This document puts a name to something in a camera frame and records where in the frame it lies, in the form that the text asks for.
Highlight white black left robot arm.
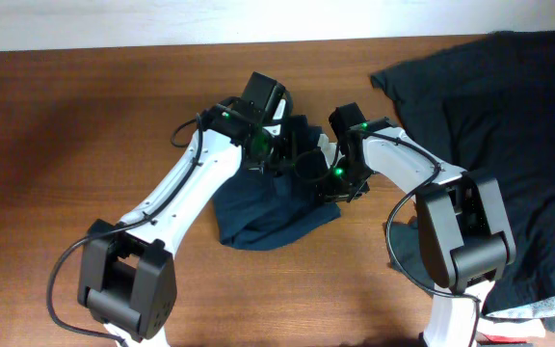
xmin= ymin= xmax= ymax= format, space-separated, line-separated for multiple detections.
xmin=76 ymin=104 xmax=307 ymax=346

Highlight dark grey t-shirt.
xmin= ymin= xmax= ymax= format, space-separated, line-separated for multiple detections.
xmin=371 ymin=31 xmax=555 ymax=313

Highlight dark blue shorts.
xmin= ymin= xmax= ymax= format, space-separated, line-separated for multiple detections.
xmin=211 ymin=114 xmax=344 ymax=252

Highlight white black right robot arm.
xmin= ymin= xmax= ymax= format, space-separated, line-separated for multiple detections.
xmin=329 ymin=118 xmax=516 ymax=346

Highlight white red garment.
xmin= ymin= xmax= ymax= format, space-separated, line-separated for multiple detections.
xmin=477 ymin=296 xmax=555 ymax=339

